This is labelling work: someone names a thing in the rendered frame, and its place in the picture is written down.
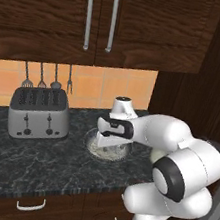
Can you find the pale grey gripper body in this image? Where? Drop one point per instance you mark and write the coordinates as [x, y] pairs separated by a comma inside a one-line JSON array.
[[109, 140]]

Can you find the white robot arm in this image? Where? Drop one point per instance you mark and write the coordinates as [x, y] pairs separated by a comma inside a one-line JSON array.
[[174, 139]]

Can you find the clear glass ice bowl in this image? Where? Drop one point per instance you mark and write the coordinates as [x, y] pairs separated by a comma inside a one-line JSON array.
[[108, 153]]

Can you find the glass of lemonade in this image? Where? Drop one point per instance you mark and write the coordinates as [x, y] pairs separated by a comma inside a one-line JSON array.
[[157, 155]]

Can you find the hanging two-prong metal fork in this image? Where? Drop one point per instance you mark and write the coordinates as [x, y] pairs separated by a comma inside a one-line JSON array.
[[69, 85]]

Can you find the silver four-slot toaster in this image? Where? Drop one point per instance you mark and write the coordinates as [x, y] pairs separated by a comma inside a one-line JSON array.
[[37, 120]]

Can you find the hanging metal spoon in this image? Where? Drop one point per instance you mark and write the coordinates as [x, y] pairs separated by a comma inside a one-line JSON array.
[[55, 84]]

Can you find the tall dark wood cabinet panel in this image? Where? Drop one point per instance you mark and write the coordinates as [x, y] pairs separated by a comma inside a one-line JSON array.
[[218, 82]]

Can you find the dark wood cupboard door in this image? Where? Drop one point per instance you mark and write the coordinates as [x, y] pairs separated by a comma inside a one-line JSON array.
[[41, 9], [156, 25]]

